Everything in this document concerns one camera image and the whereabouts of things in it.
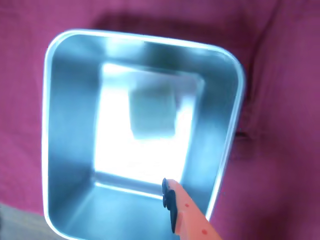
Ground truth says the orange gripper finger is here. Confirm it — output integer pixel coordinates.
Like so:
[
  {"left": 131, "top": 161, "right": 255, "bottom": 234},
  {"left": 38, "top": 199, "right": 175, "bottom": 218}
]
[{"left": 161, "top": 177, "right": 223, "bottom": 240}]

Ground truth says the rectangular metal tray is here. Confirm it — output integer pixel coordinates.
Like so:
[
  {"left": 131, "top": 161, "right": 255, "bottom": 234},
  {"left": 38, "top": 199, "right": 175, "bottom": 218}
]
[{"left": 41, "top": 29, "right": 246, "bottom": 240}]

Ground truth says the dark red cloth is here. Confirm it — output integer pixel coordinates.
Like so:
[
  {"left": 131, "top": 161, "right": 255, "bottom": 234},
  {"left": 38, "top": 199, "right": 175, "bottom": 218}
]
[{"left": 0, "top": 0, "right": 320, "bottom": 240}]

